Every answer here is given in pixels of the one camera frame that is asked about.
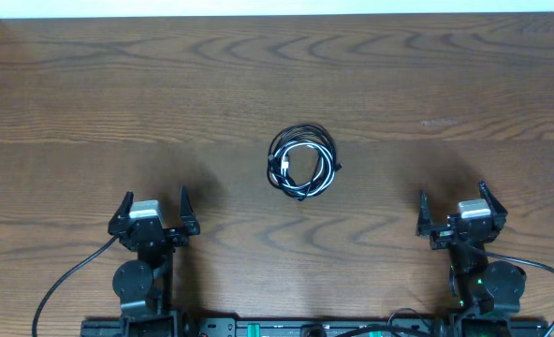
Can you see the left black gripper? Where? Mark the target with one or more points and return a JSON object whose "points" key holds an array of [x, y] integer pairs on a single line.
{"points": [[191, 225]]}

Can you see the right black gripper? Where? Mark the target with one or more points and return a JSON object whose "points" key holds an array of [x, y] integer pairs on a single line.
{"points": [[444, 235]]}

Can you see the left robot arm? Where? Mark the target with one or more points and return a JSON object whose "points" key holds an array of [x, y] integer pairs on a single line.
{"points": [[143, 285]]}

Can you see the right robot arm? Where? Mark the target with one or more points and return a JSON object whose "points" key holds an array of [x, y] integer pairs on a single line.
{"points": [[482, 287]]}

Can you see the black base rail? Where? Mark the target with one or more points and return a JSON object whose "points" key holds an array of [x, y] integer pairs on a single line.
{"points": [[230, 327]]}

